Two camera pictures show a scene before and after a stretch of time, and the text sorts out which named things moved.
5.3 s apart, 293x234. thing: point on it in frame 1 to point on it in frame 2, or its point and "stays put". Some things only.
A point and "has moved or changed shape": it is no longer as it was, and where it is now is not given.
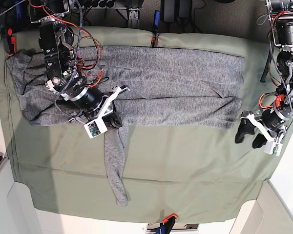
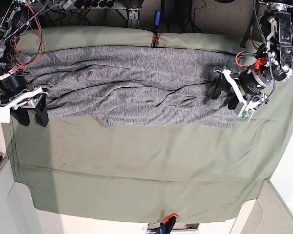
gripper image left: x=94 y=112 to x=14 y=92
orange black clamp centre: x=155 y=41 stays put
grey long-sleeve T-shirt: x=162 y=88 has moved or changed shape
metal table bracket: x=134 y=20 stays put
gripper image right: x=273 y=120 to x=248 y=86
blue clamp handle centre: x=157 y=14 stays put
